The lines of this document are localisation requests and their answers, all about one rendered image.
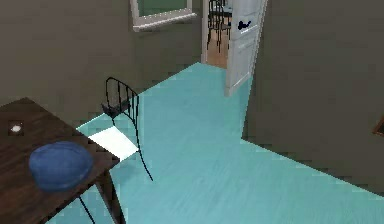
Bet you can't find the black wire chair white seat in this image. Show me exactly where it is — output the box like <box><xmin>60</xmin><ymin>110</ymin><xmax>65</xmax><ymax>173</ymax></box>
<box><xmin>78</xmin><ymin>76</ymin><xmax>155</xmax><ymax>224</ymax></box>

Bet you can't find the brown framed picture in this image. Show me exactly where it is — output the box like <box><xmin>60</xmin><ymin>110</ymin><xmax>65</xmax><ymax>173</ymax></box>
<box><xmin>372</xmin><ymin>114</ymin><xmax>384</xmax><ymax>138</ymax></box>

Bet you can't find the white room door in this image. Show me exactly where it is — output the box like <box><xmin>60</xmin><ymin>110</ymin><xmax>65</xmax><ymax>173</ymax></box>
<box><xmin>224</xmin><ymin>0</ymin><xmax>269</xmax><ymax>98</ymax></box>

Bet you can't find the blue bowl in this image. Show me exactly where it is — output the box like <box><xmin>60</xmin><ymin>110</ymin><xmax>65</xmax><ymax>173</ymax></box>
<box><xmin>28</xmin><ymin>140</ymin><xmax>95</xmax><ymax>193</ymax></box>

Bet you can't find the dark wooden table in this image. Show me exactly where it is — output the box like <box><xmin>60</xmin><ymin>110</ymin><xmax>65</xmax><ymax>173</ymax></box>
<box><xmin>0</xmin><ymin>96</ymin><xmax>127</xmax><ymax>224</ymax></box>

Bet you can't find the white framed window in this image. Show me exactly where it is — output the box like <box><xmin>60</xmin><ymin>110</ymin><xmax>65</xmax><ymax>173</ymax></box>
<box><xmin>129</xmin><ymin>0</ymin><xmax>198</xmax><ymax>33</ymax></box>

